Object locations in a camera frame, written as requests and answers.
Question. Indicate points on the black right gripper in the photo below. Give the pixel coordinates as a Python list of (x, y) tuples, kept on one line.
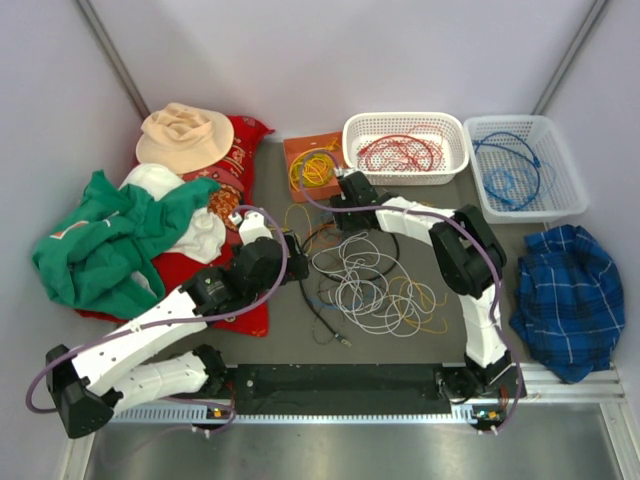
[(344, 225)]

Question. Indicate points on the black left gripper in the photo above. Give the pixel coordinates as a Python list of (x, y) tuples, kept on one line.
[(296, 265)]

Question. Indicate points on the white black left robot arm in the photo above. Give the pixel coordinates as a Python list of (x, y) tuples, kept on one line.
[(90, 388)]

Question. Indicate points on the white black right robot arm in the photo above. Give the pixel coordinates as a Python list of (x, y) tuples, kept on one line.
[(470, 260)]

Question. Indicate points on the orange cardboard box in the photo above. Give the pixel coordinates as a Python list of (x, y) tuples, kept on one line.
[(312, 159)]

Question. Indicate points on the white garment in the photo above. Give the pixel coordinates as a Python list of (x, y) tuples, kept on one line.
[(206, 232)]

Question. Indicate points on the red patterned cloth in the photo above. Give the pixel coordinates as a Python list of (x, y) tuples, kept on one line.
[(235, 176)]

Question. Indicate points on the beige bucket hat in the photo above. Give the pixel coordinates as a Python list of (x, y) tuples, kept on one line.
[(184, 139)]

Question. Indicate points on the white empty perforated basket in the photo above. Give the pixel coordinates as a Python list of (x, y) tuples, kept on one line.
[(523, 170)]

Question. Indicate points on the green garment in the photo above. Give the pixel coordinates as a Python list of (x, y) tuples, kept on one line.
[(99, 257)]

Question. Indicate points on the blue plaid cloth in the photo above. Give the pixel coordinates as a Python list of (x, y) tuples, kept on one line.
[(570, 302)]

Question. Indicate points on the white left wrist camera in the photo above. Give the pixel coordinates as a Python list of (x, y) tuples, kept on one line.
[(251, 226)]

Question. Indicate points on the white basket with red cable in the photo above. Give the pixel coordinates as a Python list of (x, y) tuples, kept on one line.
[(405, 148)]

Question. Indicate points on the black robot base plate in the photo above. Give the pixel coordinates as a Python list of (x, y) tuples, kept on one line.
[(340, 389)]

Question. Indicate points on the slotted cable duct rail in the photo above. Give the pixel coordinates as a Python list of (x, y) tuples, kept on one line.
[(175, 413)]

